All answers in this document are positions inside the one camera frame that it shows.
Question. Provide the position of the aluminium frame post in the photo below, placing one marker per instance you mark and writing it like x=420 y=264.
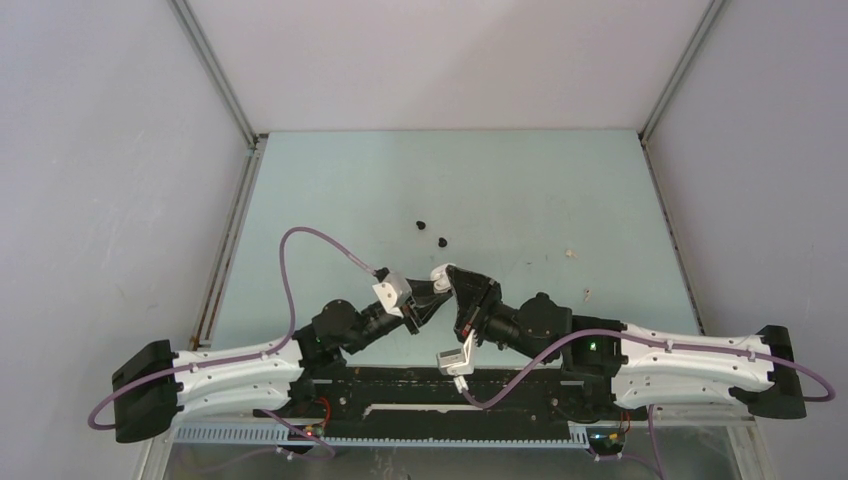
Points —
x=694 y=45
x=197 y=38

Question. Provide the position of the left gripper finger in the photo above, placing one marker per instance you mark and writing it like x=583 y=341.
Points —
x=422 y=292
x=420 y=315

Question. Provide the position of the aluminium frame post right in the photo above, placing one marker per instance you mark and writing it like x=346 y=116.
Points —
x=694 y=45

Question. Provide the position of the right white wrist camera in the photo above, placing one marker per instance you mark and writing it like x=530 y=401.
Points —
x=461 y=361

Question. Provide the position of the white earbud charging case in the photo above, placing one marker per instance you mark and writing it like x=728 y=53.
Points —
x=440 y=279

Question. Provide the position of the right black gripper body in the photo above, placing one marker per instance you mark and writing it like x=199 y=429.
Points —
x=481 y=327

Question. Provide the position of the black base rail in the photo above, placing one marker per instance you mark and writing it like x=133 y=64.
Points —
x=420 y=403

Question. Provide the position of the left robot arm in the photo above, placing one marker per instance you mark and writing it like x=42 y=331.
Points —
x=159 y=386

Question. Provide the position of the aluminium frame post left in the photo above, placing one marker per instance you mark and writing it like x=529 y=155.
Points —
x=197 y=38

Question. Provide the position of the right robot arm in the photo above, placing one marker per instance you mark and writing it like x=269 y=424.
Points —
x=625 y=366

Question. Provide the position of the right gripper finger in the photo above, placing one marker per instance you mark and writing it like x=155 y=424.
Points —
x=487 y=283
x=467 y=294

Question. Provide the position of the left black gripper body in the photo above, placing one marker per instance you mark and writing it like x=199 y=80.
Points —
x=406 y=311

